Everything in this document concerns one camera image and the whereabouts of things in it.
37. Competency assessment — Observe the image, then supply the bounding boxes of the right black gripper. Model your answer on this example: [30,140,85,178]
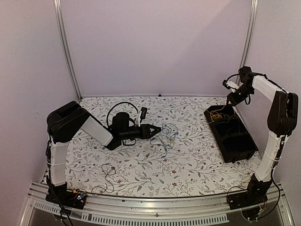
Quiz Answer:
[227,85,254,107]

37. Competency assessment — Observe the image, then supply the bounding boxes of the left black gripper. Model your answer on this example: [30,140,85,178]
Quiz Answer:
[120,124,161,140]

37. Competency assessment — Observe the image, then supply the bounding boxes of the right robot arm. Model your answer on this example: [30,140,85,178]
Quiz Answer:
[222,66,299,205]

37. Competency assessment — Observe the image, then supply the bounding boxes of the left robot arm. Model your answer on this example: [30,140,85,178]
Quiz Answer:
[46,101,162,204]

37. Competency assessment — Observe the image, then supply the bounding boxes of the floral table mat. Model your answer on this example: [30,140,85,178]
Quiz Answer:
[51,97,261,198]

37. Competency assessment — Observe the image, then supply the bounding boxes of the black plastic bin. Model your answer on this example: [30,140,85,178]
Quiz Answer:
[204,105,259,163]

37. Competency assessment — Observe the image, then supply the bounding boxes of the tangled cable pile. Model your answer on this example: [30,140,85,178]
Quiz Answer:
[149,122,181,158]

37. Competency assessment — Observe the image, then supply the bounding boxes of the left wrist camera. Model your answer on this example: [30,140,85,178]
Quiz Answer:
[140,107,148,120]

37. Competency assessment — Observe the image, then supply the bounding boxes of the aluminium front rail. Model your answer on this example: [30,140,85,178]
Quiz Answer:
[20,182,297,226]

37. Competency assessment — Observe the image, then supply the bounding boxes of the right aluminium frame post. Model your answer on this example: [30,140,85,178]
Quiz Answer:
[230,0,259,99]

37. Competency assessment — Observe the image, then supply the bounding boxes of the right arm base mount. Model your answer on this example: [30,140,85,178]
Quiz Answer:
[226,184,281,221]

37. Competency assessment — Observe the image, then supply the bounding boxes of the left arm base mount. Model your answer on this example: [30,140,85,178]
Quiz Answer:
[46,183,87,210]

